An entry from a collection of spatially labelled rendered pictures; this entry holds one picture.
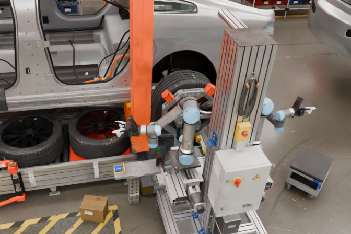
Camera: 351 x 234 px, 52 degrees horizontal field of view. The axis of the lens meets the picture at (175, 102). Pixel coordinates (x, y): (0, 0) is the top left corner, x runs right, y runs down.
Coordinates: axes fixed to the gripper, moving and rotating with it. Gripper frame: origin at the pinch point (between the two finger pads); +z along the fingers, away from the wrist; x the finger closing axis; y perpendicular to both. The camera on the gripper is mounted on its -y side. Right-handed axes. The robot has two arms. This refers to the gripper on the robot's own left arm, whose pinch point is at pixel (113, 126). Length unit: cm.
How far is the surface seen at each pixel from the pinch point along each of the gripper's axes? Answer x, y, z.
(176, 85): 74, -1, -48
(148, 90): 51, -6, -23
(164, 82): 86, 2, -37
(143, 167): 47, 73, -21
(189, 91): 69, 2, -60
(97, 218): 23, 116, 20
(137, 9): 39, -77, -14
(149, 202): 49, 118, -28
